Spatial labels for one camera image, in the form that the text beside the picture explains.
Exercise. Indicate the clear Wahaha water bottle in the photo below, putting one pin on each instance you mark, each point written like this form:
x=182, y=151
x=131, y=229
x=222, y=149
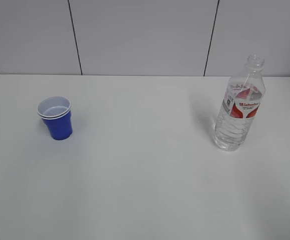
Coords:
x=240, y=104

